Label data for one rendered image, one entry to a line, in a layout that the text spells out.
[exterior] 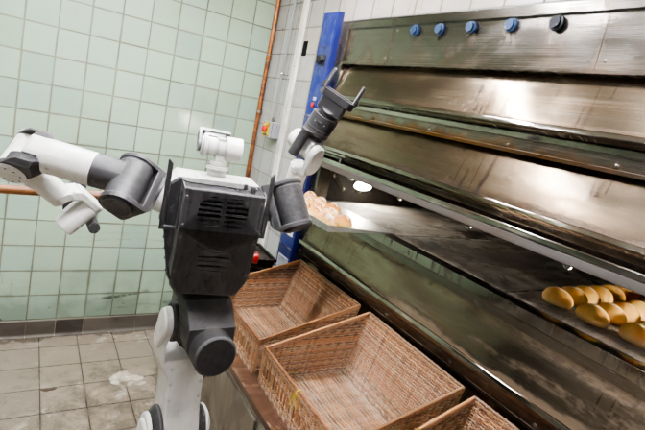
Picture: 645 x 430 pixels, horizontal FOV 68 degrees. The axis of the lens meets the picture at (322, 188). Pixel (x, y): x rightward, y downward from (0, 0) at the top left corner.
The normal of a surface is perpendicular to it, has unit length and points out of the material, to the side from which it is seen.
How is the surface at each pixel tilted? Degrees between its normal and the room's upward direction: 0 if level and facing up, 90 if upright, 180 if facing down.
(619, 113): 70
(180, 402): 80
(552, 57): 90
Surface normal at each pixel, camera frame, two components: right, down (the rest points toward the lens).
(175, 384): 0.54, 0.07
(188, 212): 0.35, 0.22
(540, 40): -0.84, -0.09
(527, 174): -0.72, -0.41
